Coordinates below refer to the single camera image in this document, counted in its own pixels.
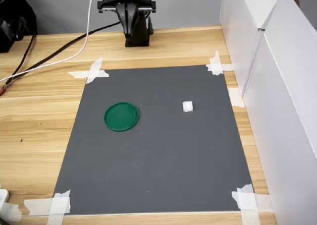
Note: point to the small white plastic terminal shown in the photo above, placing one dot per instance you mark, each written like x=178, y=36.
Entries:
x=187, y=106

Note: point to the round green lid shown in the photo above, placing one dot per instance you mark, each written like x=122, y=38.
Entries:
x=121, y=116

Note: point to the white partition board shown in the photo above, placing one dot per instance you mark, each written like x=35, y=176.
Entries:
x=292, y=111
x=237, y=24

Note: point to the dark grey mat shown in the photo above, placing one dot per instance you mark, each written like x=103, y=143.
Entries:
x=153, y=160

